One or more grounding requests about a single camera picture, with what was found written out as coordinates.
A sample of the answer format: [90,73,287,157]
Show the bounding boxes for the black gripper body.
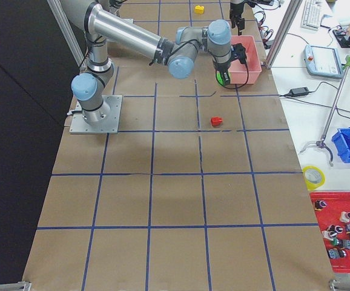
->
[213,43,248,71]
[229,8,245,27]

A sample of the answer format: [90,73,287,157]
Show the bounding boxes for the green toy block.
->
[216,71,227,87]

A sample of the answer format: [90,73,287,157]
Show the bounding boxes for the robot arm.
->
[229,0,245,36]
[61,1,246,133]

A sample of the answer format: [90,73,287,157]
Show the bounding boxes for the pink plastic box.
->
[229,35,262,84]

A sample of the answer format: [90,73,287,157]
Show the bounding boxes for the yellow toy block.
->
[194,5,205,15]

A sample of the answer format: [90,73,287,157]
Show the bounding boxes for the red toy block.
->
[210,116,223,127]

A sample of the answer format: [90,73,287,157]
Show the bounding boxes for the white keyboard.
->
[300,0,322,30]

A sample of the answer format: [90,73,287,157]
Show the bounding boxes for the black power adapter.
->
[288,87,310,97]

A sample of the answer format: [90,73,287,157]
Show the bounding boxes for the teach pendant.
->
[303,45,343,79]

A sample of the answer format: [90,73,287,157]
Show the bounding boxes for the reacher grabber tool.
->
[299,55,350,167]

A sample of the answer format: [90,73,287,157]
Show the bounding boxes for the yellow tape roll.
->
[303,166,325,190]

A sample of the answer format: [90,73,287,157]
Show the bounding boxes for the red parts tray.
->
[310,192,350,273]

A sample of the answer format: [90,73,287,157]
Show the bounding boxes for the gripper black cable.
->
[222,44,250,90]

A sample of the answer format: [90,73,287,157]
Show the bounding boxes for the aluminium frame post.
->
[264,0,302,69]

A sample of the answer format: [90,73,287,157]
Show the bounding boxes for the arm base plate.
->
[69,95,123,134]

